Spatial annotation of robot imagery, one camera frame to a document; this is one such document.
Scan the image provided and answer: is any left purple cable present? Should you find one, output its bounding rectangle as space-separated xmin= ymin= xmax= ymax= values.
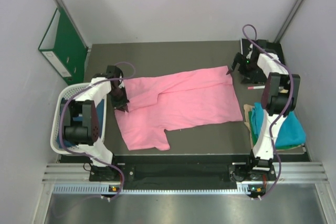
xmin=58 ymin=61 xmax=137 ymax=199

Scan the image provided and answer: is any white perforated plastic basket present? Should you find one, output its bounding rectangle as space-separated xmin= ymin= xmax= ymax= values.
xmin=50 ymin=83 xmax=107 ymax=155

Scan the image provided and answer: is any green folded towel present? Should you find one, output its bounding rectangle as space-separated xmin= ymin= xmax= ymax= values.
xmin=248 ymin=111 xmax=302 ymax=152

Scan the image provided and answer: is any turquoise folded towel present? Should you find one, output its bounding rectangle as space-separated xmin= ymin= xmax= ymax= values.
xmin=252 ymin=102 xmax=307 ymax=148

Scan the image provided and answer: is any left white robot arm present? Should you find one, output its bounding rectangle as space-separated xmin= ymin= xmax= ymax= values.
xmin=58 ymin=65 xmax=129 ymax=182

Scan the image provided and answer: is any pink marker pen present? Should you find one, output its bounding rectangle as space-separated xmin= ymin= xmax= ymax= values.
xmin=247 ymin=86 xmax=265 ymax=90

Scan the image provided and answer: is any green lever arch binder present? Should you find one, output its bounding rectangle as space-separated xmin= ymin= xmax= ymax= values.
xmin=38 ymin=9 xmax=87 ymax=85

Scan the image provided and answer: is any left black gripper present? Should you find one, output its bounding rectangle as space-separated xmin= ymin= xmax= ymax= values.
xmin=108 ymin=86 xmax=129 ymax=113

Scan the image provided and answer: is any aluminium extrusion rail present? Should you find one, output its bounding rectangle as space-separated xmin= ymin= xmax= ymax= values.
xmin=42 ymin=162 xmax=328 ymax=184

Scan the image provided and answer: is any pink towel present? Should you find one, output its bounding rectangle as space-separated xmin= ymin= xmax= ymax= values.
xmin=115 ymin=66 xmax=243 ymax=151

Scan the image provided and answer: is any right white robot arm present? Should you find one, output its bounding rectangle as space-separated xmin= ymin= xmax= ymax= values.
xmin=228 ymin=40 xmax=300 ymax=182

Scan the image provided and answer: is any grey slotted cable duct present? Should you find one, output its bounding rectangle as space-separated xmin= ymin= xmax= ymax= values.
xmin=52 ymin=183 xmax=266 ymax=195

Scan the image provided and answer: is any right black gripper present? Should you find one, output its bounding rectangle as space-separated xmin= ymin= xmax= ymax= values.
xmin=227 ymin=53 xmax=259 ymax=84

